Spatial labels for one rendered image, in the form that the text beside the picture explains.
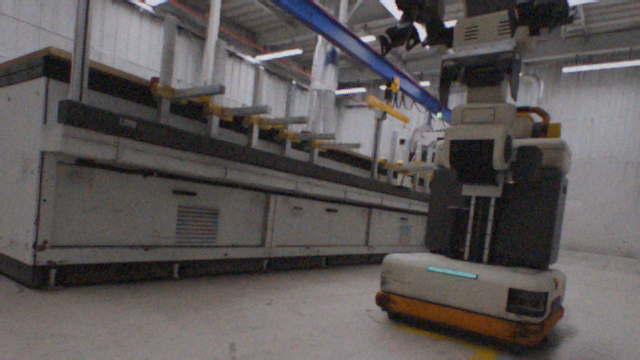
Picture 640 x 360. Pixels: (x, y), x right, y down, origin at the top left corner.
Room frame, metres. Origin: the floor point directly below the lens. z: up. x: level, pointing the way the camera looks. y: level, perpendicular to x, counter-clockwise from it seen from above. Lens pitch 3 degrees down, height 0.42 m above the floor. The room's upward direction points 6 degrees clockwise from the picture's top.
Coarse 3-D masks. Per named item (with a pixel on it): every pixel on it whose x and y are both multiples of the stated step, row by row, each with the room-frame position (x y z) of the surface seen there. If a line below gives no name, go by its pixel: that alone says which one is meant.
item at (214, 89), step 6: (216, 84) 1.54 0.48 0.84; (222, 84) 1.54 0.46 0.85; (174, 90) 1.69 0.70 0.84; (180, 90) 1.67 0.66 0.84; (186, 90) 1.65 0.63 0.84; (192, 90) 1.62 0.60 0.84; (198, 90) 1.60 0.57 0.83; (204, 90) 1.58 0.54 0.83; (210, 90) 1.56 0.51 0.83; (216, 90) 1.54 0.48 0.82; (222, 90) 1.54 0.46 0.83; (174, 96) 1.69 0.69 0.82; (180, 96) 1.67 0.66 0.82; (186, 96) 1.66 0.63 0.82; (192, 96) 1.64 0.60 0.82; (198, 96) 1.63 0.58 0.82; (204, 96) 1.62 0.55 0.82
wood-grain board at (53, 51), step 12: (48, 48) 1.49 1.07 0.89; (12, 60) 1.69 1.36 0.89; (24, 60) 1.62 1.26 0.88; (60, 60) 1.56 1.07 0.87; (96, 72) 1.66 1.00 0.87; (108, 72) 1.65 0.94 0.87; (120, 72) 1.68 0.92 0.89; (132, 84) 1.77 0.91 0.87; (144, 84) 1.77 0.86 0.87; (360, 156) 3.21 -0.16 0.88
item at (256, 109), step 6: (234, 108) 1.85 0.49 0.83; (240, 108) 1.83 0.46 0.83; (246, 108) 1.81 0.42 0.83; (252, 108) 1.79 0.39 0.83; (258, 108) 1.77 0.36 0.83; (264, 108) 1.75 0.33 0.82; (270, 108) 1.75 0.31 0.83; (204, 114) 1.97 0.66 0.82; (228, 114) 1.88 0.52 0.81; (234, 114) 1.86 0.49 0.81; (240, 114) 1.84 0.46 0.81; (246, 114) 1.83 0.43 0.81; (252, 114) 1.81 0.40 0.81; (258, 114) 1.80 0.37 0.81
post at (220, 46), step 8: (216, 40) 1.88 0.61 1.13; (216, 48) 1.88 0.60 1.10; (224, 48) 1.89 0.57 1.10; (216, 56) 1.88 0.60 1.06; (224, 56) 1.89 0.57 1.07; (216, 64) 1.88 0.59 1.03; (224, 64) 1.90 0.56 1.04; (216, 72) 1.87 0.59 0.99; (216, 80) 1.87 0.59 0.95; (216, 96) 1.88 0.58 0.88; (208, 120) 1.89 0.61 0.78; (216, 120) 1.89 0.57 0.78; (208, 128) 1.88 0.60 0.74; (216, 128) 1.89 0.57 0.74
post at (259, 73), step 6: (258, 72) 2.08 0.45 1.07; (264, 72) 2.10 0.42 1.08; (258, 78) 2.08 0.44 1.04; (258, 84) 2.08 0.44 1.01; (258, 90) 2.08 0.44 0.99; (252, 96) 2.09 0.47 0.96; (258, 96) 2.08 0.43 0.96; (252, 102) 2.09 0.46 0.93; (258, 102) 2.09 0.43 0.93; (252, 126) 2.08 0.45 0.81; (258, 126) 2.10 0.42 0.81; (252, 132) 2.08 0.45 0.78; (252, 138) 2.08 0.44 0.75
